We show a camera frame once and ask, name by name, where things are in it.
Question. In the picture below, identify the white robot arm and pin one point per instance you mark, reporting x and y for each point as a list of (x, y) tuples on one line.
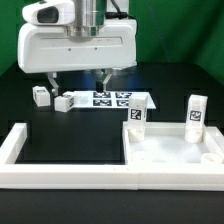
[(75, 35)]

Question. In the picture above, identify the white marker tag sheet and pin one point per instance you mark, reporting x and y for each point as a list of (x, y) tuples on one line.
[(109, 99)]

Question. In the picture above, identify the white square table top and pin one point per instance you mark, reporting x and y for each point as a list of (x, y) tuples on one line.
[(164, 143)]

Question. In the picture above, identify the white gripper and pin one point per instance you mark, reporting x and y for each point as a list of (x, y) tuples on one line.
[(63, 36)]

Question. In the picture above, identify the white U-shaped fence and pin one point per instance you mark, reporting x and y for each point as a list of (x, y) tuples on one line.
[(48, 176)]

